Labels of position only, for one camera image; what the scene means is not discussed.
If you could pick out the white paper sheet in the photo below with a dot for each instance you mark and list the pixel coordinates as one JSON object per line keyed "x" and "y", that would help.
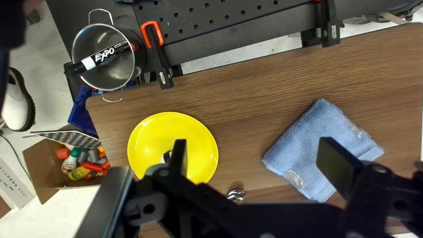
{"x": 12, "y": 190}

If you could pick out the light blue towel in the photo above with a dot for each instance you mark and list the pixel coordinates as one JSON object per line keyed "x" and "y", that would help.
{"x": 294, "y": 155}

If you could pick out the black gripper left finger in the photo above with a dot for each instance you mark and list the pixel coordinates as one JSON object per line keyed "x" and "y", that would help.
{"x": 175, "y": 159}

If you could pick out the black and white shoe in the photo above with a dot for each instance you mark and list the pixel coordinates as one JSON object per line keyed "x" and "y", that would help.
{"x": 19, "y": 109}

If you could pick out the black Expo marker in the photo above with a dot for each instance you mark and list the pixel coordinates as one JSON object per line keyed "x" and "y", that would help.
{"x": 98, "y": 59}

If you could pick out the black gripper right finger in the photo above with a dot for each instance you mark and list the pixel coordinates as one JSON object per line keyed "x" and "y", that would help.
{"x": 339, "y": 166}

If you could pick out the blue cloth under table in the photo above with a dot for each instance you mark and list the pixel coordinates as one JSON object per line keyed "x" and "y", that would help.
{"x": 80, "y": 117}

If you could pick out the black clamp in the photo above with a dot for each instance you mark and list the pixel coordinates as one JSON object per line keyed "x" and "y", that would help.
{"x": 327, "y": 34}

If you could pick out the cardboard box of markers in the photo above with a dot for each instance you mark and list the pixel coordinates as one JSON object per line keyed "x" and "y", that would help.
{"x": 64, "y": 158}

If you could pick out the small silver foil ball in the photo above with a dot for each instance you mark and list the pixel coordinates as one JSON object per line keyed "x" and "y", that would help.
{"x": 236, "y": 195}

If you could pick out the yellow plastic plate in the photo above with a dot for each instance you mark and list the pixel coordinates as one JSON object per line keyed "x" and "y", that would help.
{"x": 154, "y": 138}

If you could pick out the black perforated metal board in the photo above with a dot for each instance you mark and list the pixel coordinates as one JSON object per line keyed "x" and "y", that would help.
{"x": 200, "y": 29}

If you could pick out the small steel pot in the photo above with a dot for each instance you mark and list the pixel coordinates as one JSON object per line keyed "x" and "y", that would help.
{"x": 100, "y": 34}

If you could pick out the orange handled clamp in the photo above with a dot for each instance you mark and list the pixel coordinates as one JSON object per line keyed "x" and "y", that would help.
{"x": 154, "y": 40}

